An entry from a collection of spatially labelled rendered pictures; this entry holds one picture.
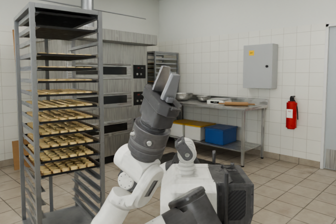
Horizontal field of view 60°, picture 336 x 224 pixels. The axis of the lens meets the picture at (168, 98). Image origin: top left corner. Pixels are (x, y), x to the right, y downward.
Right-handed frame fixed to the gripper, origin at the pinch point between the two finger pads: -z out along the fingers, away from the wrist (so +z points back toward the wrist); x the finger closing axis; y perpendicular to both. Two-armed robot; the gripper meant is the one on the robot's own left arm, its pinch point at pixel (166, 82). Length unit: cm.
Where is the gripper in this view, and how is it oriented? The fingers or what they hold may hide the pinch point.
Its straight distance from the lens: 64.4
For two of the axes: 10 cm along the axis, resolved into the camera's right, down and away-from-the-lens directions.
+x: -4.3, -4.4, 7.9
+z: -3.0, 8.9, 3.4
